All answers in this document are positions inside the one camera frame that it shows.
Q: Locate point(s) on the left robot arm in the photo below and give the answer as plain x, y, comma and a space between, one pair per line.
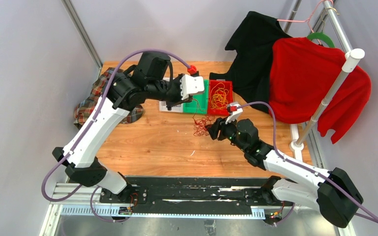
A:
124, 91

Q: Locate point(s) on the white clothes rack pole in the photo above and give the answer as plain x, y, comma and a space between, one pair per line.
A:
353, 57

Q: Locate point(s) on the red sweater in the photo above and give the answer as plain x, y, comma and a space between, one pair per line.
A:
301, 75

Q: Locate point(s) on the aluminium frame post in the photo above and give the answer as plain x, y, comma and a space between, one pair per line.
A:
71, 10

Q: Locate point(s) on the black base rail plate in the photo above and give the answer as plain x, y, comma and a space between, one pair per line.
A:
195, 196

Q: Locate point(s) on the red plastic bin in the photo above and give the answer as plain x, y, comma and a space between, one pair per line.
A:
220, 95

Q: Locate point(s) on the white plastic bin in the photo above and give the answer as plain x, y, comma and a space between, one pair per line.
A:
162, 104

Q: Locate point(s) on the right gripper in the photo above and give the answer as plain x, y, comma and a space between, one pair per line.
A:
213, 129

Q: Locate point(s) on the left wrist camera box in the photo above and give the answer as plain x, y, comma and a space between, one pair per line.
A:
191, 85

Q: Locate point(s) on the pink hanger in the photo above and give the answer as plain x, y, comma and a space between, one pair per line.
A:
291, 20

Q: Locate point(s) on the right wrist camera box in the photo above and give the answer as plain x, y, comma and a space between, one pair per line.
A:
235, 110

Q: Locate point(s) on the green hanger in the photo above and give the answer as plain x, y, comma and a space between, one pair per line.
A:
322, 37

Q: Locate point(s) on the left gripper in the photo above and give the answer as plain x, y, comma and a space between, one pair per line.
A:
178, 101

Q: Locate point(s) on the black shirt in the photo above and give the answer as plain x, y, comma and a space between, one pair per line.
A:
253, 42

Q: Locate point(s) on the plaid flannel shirt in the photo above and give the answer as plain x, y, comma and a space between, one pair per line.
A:
85, 108

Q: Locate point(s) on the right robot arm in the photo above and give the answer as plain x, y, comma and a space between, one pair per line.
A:
330, 192

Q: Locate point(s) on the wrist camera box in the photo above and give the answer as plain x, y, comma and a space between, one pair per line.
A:
235, 110
191, 85

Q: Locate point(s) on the green plastic bin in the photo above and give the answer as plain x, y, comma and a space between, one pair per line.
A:
199, 104

